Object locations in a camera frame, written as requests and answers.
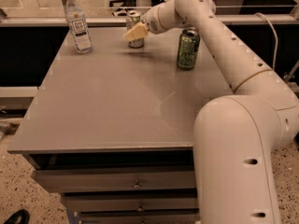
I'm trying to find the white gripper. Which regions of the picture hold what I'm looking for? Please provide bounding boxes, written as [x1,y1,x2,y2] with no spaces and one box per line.
[123,5,166,42]

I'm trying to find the white green 7up can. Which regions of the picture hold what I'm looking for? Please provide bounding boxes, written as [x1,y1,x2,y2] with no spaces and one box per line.
[126,9,144,49]

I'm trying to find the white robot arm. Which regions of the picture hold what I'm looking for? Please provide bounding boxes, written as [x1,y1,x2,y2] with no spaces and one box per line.
[124,0,299,224]

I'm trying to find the green soda can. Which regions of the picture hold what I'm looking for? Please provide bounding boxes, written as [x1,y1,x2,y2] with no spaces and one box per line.
[177,27,200,70]

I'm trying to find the black office chair base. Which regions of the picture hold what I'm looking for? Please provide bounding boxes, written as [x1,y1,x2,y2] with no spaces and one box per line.
[109,0,136,17]

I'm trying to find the clear plastic water bottle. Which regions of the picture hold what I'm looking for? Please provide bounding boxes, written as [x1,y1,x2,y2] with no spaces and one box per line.
[64,0,92,54]

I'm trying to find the grey drawer cabinet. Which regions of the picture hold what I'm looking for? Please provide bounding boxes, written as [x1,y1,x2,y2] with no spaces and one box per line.
[7,25,235,224]

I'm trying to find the grey top drawer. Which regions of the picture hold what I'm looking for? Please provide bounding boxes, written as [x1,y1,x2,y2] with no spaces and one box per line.
[32,166,195,193]

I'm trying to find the grey drawer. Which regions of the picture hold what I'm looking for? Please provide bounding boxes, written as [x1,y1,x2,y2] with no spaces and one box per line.
[61,190,198,212]
[79,209,200,224]
[32,166,195,193]

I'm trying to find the grey middle drawer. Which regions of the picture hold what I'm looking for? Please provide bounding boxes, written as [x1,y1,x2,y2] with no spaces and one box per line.
[61,190,198,212]

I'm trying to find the grey bottom drawer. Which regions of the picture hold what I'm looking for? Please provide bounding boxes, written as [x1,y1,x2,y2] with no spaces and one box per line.
[79,209,200,224]

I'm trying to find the black shoe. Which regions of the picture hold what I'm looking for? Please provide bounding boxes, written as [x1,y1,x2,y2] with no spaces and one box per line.
[4,209,30,224]

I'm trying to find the white cable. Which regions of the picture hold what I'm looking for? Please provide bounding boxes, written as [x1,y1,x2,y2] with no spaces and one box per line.
[253,12,279,71]

